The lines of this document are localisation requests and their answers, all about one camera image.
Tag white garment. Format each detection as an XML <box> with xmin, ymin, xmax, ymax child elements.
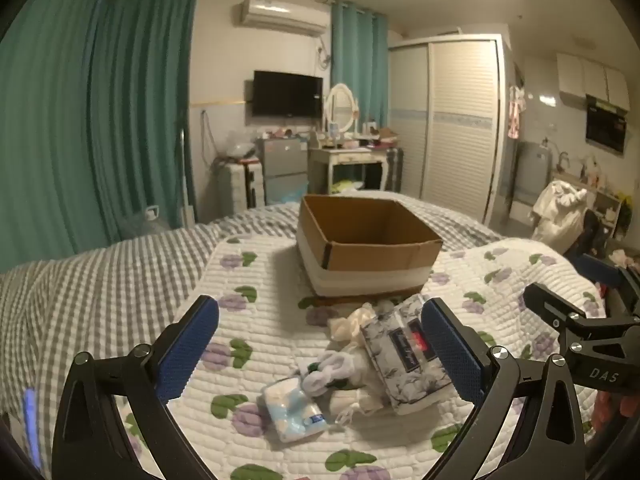
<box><xmin>531</xmin><ymin>179</ymin><xmax>589</xmax><ymax>256</ymax></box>

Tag white oval mirror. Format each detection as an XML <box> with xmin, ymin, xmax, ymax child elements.
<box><xmin>323</xmin><ymin>83</ymin><xmax>361</xmax><ymax>137</ymax></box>

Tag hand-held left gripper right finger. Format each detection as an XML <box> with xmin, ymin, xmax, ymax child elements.
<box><xmin>420</xmin><ymin>297</ymin><xmax>586</xmax><ymax>480</ymax></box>

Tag small blue white tissue packet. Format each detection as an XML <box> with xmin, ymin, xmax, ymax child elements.
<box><xmin>260</xmin><ymin>375</ymin><xmax>329</xmax><ymax>443</ymax></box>

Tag white socks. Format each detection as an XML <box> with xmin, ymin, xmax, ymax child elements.
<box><xmin>299</xmin><ymin>350</ymin><xmax>362</xmax><ymax>394</ymax></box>

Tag silver small fridge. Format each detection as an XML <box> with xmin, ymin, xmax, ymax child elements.
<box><xmin>256</xmin><ymin>137</ymin><xmax>310</xmax><ymax>209</ymax></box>

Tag grey floral tissue pack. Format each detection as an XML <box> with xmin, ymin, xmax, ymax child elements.
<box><xmin>359</xmin><ymin>294</ymin><xmax>458</xmax><ymax>416</ymax></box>

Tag white air conditioner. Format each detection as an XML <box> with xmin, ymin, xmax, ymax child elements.
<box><xmin>234</xmin><ymin>0</ymin><xmax>332</xmax><ymax>39</ymax></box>

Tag black range hood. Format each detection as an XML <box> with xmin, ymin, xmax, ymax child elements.
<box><xmin>585</xmin><ymin>94</ymin><xmax>630</xmax><ymax>155</ymax></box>

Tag clear plastic bag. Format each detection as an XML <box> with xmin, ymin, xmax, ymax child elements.
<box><xmin>225</xmin><ymin>130</ymin><xmax>257</xmax><ymax>159</ymax></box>

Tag white wall cabinet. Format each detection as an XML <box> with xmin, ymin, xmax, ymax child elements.
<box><xmin>556</xmin><ymin>52</ymin><xmax>630</xmax><ymax>111</ymax></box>

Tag person's right hand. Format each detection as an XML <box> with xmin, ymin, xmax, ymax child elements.
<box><xmin>592</xmin><ymin>390</ymin><xmax>640</xmax><ymax>441</ymax></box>

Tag pink hanging cloth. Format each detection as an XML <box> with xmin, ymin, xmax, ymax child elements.
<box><xmin>507</xmin><ymin>85</ymin><xmax>527</xmax><ymax>140</ymax></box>

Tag dark suitcase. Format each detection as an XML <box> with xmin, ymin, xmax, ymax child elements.
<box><xmin>385</xmin><ymin>147</ymin><xmax>405</xmax><ymax>194</ymax></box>

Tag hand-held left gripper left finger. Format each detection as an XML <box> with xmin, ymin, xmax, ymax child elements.
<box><xmin>51</xmin><ymin>295</ymin><xmax>219</xmax><ymax>480</ymax></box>

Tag teal curtain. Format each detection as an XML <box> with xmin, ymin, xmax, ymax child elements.
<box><xmin>90</xmin><ymin>0</ymin><xmax>199</xmax><ymax>241</ymax></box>
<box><xmin>330</xmin><ymin>0</ymin><xmax>390</xmax><ymax>133</ymax></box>
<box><xmin>0</xmin><ymin>0</ymin><xmax>103</xmax><ymax>268</ymax></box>

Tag cardboard box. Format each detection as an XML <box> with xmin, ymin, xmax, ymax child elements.
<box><xmin>296</xmin><ymin>194</ymin><xmax>444</xmax><ymax>309</ymax></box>

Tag white dressing table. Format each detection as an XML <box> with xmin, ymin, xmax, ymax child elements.
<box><xmin>306</xmin><ymin>144</ymin><xmax>389</xmax><ymax>196</ymax></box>

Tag white ribbed suitcase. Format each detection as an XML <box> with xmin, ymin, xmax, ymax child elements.
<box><xmin>221</xmin><ymin>160</ymin><xmax>266</xmax><ymax>214</ymax></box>

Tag cream drawstring pouch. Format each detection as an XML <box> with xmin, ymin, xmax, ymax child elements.
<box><xmin>320</xmin><ymin>355</ymin><xmax>397</xmax><ymax>427</ymax></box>
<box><xmin>327</xmin><ymin>302</ymin><xmax>382</xmax><ymax>357</ymax></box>

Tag clear plastic water jug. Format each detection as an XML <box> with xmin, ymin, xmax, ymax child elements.
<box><xmin>125</xmin><ymin>205</ymin><xmax>169</xmax><ymax>239</ymax></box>

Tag white louvred wardrobe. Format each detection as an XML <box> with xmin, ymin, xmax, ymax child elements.
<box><xmin>387</xmin><ymin>34</ymin><xmax>512</xmax><ymax>229</ymax></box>

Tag floral white quilt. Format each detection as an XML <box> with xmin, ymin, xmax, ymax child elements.
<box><xmin>115</xmin><ymin>234</ymin><xmax>608</xmax><ymax>480</ymax></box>

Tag white mop pole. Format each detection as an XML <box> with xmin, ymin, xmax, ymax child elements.
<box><xmin>177</xmin><ymin>127</ymin><xmax>197</xmax><ymax>227</ymax></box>

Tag black wall television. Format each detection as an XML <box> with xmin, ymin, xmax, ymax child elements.
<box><xmin>251</xmin><ymin>70</ymin><xmax>324</xmax><ymax>117</ymax></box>

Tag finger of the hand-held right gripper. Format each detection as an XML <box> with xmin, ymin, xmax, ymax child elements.
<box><xmin>523</xmin><ymin>282</ymin><xmax>593</xmax><ymax>332</ymax></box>
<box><xmin>575</xmin><ymin>253</ymin><xmax>640</xmax><ymax>311</ymax></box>

